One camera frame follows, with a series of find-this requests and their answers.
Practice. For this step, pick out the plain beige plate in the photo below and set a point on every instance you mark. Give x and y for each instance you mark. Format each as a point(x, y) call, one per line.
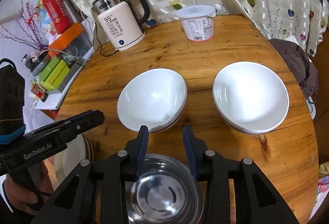
point(77, 150)

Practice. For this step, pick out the person's left hand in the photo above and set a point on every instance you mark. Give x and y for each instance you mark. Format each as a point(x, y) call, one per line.
point(20, 197)

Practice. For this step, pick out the grey handheld device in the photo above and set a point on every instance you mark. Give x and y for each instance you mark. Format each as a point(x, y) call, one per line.
point(37, 67)

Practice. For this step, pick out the red labelled jar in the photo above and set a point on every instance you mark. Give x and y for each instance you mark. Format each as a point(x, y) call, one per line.
point(39, 92)

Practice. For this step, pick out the stainless steel bowl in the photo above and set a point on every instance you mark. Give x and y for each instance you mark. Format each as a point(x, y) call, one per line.
point(166, 192)

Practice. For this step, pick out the white yogurt tub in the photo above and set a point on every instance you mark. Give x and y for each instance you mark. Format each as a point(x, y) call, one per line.
point(197, 22)

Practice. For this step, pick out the lime green box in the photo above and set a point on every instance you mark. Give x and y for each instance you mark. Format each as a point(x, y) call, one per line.
point(56, 76)

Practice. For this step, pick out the white bowl with dark rim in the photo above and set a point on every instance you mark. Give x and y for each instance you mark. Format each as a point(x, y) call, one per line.
point(156, 98)

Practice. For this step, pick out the striped grey white tray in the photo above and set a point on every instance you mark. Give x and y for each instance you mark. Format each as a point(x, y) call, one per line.
point(73, 70)

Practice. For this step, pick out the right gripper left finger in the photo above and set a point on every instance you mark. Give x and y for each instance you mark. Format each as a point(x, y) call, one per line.
point(124, 166)

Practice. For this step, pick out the white electric kettle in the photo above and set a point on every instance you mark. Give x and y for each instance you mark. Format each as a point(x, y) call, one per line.
point(119, 21)

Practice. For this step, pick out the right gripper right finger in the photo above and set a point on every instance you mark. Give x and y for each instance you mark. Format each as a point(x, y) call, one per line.
point(208, 166)

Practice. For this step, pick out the brown checked cloth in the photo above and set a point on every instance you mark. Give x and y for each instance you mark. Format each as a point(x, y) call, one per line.
point(297, 61)

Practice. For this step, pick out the orange lidded clear box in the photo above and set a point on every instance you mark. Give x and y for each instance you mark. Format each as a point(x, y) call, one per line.
point(74, 41)

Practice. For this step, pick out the white shallow bowl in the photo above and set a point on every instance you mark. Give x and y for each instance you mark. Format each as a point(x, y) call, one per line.
point(250, 97)

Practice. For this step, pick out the red snack package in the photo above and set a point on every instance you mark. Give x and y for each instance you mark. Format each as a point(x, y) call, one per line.
point(53, 17)

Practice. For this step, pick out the white side shelf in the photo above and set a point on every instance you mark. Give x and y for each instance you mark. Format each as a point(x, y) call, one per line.
point(56, 97)

